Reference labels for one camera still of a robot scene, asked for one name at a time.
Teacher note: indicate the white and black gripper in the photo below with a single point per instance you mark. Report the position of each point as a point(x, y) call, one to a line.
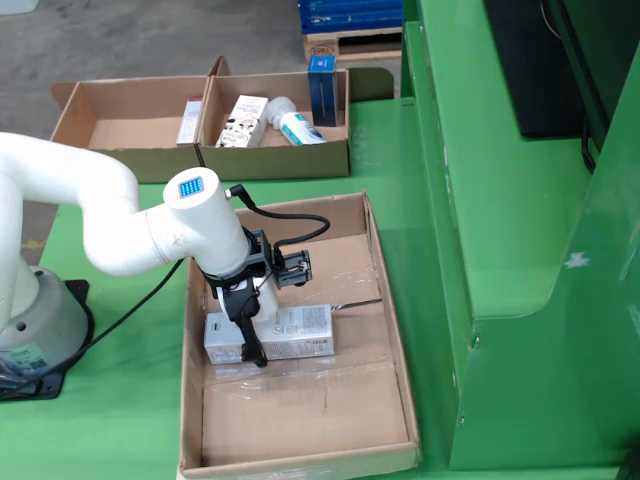
point(267, 305)

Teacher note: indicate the long white printed carton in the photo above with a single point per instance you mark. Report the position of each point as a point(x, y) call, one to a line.
point(310, 330)

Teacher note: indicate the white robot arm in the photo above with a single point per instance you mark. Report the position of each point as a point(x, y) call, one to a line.
point(200, 230)

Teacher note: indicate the shallow cardboard tray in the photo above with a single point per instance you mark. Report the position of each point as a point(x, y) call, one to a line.
point(300, 420)

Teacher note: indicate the divided cardboard box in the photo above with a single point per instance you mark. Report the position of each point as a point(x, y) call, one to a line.
point(275, 162)

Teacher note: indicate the white bottle teal label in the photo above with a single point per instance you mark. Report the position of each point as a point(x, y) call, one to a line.
point(300, 130)

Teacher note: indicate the white hand cream carton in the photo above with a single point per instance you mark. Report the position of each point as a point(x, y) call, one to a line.
point(242, 120)

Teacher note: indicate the slim red white carton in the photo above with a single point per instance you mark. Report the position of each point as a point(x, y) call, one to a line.
point(189, 122)

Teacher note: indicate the dark blue carton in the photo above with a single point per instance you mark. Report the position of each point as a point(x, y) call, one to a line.
point(322, 95)

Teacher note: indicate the green metal cabinet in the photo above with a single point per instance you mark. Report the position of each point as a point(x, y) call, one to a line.
point(500, 250)

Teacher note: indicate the wooden pallet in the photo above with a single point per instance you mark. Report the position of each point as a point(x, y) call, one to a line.
point(320, 50)

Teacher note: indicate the flat black monitor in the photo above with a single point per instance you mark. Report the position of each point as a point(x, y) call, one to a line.
point(535, 75)

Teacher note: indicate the white plastic container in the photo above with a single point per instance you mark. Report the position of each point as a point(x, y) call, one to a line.
point(17, 6)

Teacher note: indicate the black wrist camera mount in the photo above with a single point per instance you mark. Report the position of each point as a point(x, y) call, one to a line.
point(262, 250)

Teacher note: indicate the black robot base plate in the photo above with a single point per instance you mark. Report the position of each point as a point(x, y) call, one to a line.
point(50, 387)

